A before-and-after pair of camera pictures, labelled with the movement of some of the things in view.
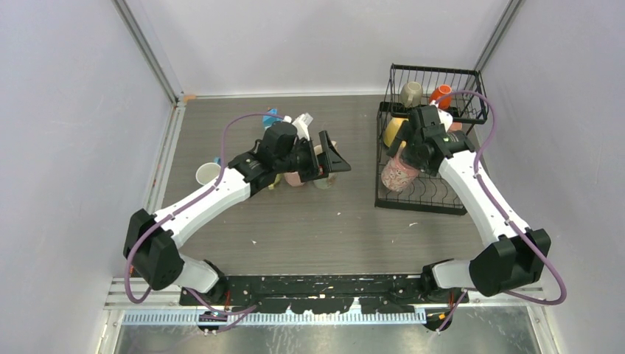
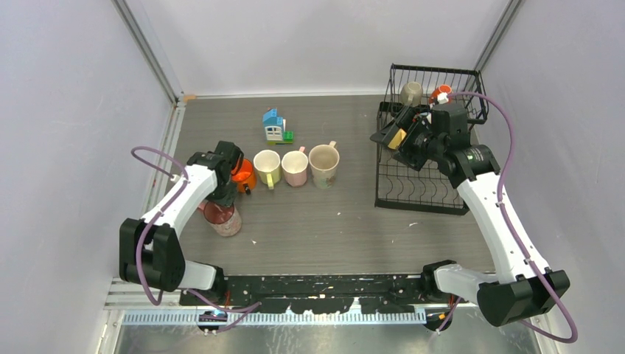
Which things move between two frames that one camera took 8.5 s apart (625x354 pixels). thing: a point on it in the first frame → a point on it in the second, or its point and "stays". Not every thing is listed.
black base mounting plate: x=320 y=293 stays
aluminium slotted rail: x=162 y=307 stays
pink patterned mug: x=396 y=175 → x=224 y=220
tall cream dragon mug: x=327 y=182 stays
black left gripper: x=334 y=163 → x=229 y=198
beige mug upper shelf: x=411 y=94 stays
